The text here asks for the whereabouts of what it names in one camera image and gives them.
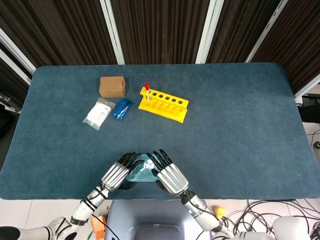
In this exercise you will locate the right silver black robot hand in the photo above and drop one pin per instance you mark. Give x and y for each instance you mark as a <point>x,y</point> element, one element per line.
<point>172,178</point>

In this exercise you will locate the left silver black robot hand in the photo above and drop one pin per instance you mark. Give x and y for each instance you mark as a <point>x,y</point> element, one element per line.
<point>115,175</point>

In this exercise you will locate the clear plastic container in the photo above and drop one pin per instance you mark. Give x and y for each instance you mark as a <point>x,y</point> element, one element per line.
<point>141,181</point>

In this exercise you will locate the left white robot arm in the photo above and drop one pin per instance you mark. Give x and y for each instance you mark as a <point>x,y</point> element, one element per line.
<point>82,210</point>

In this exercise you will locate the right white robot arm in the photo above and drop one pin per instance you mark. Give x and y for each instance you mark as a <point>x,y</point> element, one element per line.
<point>202,215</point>

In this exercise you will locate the brown cardboard box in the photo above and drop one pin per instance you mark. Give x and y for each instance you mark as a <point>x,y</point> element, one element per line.
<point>111,86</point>

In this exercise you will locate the grey robot torso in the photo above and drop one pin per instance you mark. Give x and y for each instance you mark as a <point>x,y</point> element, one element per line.
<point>150,215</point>

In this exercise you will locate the orange block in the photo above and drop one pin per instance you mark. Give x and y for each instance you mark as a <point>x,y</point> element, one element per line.
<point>98,226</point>

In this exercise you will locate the teal table cloth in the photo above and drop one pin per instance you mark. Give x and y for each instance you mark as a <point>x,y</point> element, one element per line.
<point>212,140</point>

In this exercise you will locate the yellow toy on floor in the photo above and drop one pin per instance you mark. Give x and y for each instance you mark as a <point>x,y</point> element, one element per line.
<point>218,212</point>

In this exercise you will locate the white plastic packet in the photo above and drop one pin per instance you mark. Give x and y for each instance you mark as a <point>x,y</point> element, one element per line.
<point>97,115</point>

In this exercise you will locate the blue snack packet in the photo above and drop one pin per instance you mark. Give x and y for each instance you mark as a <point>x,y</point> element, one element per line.
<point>122,110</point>

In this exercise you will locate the yellow test tube rack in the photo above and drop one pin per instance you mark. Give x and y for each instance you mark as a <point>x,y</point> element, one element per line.
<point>162,111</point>

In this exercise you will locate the red-capped test tube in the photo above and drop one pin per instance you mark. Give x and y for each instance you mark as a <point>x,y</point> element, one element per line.
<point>147,86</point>

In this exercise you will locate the black grey equipment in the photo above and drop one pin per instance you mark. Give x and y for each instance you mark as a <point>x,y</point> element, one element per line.
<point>10,102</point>

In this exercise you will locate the black device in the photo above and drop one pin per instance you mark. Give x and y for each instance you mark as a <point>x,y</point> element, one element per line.
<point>311,107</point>

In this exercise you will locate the white partition post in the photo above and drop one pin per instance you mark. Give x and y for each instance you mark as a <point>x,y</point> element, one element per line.
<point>17,51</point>
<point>208,32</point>
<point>308,87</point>
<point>267,32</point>
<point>13,66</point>
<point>113,32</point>

